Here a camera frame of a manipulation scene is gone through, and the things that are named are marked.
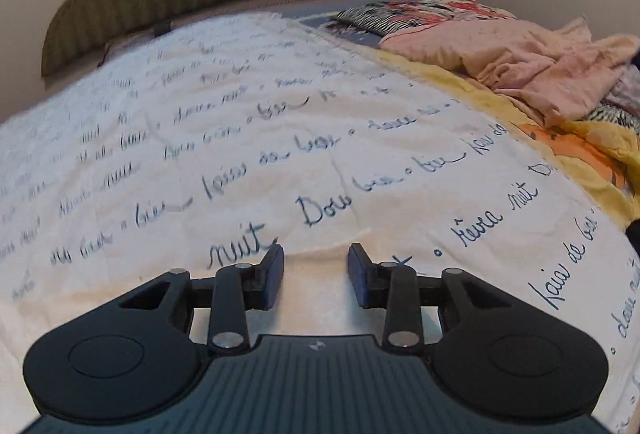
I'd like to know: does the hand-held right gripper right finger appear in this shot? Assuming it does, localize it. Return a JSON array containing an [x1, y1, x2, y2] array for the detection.
[[347, 242, 522, 356]]

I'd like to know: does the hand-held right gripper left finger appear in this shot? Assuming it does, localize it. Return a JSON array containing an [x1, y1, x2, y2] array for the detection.
[[116, 244, 285, 356]]

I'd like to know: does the white script-printed blanket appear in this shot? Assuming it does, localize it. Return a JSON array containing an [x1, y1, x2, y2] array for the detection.
[[0, 11, 640, 434]]

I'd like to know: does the yellow blanket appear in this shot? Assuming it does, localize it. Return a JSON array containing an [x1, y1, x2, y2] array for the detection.
[[370, 46, 640, 231]]

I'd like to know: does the pink crumpled cloth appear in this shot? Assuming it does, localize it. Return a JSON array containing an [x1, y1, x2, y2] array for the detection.
[[379, 16, 640, 129]]

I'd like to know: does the red floral cloth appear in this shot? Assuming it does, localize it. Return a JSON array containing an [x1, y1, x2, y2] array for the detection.
[[400, 0, 517, 24]]

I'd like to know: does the black-and-white patterned cloth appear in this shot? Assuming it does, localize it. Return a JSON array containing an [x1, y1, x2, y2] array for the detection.
[[584, 98, 640, 136]]

